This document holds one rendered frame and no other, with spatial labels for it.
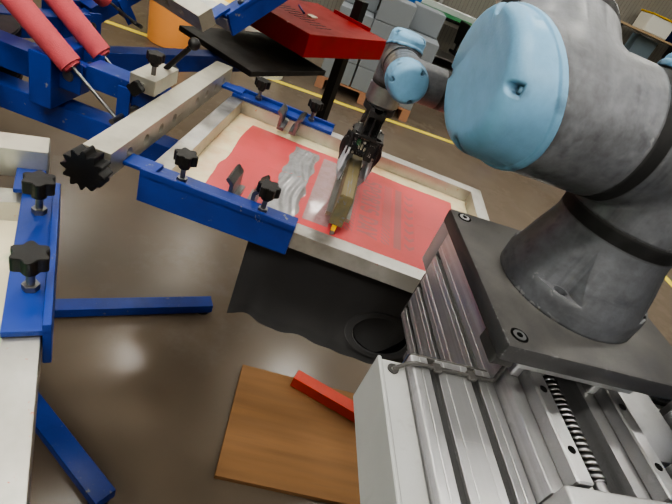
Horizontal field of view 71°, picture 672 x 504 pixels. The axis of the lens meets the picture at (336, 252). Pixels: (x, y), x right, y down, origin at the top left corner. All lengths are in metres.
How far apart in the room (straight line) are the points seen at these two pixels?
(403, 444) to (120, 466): 1.33
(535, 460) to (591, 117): 0.27
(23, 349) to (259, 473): 1.16
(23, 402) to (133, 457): 1.11
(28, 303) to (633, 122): 0.64
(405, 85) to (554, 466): 0.66
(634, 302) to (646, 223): 0.08
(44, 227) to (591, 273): 0.69
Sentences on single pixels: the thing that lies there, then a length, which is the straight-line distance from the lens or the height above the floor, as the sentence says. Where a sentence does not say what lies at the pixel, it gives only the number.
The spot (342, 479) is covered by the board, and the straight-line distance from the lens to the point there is 1.77.
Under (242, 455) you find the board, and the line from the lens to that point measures 1.71.
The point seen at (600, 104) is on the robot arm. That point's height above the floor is 1.44.
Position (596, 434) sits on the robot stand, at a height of 1.19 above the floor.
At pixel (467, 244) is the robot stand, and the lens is 0.53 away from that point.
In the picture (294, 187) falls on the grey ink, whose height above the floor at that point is 0.96.
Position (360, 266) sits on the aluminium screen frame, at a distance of 0.92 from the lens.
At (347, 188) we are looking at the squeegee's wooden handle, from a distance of 0.99.
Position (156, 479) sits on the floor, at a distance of 1.66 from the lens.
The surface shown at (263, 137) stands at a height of 0.95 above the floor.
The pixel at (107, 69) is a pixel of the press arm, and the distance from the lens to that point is 1.24.
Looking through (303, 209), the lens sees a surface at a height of 0.95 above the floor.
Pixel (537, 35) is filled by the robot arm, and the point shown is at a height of 1.47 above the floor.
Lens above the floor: 1.48
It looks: 33 degrees down
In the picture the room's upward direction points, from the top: 24 degrees clockwise
